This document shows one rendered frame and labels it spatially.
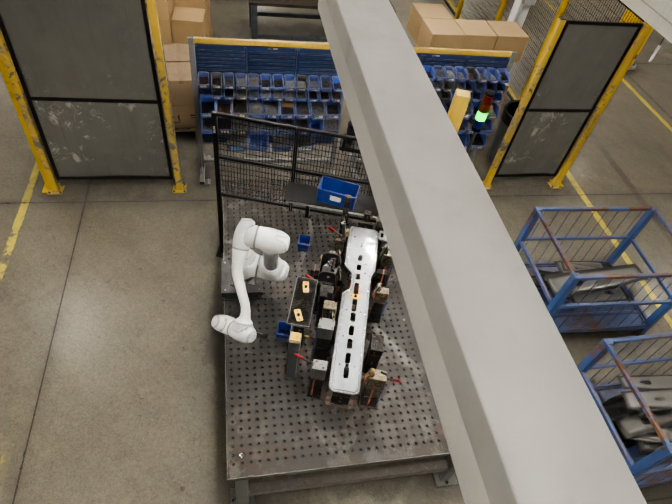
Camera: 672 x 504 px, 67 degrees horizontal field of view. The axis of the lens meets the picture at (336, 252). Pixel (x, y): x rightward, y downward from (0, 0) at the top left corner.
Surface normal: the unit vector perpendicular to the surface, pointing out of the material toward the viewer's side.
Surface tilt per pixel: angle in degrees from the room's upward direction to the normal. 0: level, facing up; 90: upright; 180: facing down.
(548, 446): 0
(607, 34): 89
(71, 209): 0
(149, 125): 91
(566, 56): 90
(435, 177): 0
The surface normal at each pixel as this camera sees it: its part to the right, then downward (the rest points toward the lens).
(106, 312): 0.12, -0.66
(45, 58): 0.11, 0.76
